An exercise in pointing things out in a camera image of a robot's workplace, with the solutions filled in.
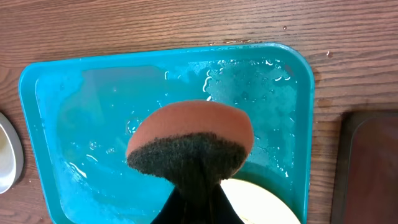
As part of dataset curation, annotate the black tray with water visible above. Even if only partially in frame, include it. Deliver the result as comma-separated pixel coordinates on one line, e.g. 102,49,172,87
330,111,397,224

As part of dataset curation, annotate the red and green sponge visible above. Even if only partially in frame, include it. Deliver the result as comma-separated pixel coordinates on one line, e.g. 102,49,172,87
126,100,254,191

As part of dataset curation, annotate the yellow plate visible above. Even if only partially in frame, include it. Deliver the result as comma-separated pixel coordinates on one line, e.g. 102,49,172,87
221,179,300,224

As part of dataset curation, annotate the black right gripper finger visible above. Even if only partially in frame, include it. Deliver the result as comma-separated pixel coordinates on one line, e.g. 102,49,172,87
151,184,244,224

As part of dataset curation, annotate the teal plastic tray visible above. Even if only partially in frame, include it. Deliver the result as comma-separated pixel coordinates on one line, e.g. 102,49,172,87
19,43,315,223

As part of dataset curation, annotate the light blue plate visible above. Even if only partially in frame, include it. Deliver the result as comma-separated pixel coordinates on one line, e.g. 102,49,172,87
0,113,24,194

